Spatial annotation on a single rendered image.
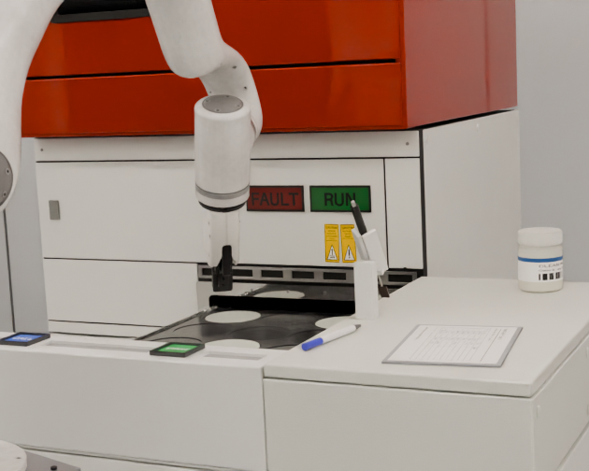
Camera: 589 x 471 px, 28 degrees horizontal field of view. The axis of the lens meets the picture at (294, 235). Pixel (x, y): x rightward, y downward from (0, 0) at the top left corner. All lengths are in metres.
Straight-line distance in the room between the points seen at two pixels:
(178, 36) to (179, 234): 0.66
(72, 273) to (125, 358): 0.82
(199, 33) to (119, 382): 0.50
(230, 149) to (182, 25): 0.20
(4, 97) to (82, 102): 0.89
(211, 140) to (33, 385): 0.43
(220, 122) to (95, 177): 0.67
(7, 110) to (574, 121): 2.32
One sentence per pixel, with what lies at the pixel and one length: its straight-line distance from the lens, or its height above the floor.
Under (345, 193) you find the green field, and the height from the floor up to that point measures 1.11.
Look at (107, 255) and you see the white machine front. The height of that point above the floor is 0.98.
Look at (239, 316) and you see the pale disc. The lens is 2.11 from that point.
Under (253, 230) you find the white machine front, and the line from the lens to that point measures 2.18.
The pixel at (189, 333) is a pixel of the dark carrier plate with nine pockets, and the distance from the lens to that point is 2.00.
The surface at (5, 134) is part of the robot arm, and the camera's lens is 1.37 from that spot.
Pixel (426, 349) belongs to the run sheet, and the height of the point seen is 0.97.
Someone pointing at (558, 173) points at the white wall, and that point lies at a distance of 3.50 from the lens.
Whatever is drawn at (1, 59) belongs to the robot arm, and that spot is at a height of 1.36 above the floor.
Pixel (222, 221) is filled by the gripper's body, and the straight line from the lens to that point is 1.79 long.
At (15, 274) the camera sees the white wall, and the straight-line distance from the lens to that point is 4.43.
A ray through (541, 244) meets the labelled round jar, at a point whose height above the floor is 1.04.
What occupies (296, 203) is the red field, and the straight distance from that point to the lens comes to 2.13.
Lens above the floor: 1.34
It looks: 8 degrees down
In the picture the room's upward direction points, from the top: 3 degrees counter-clockwise
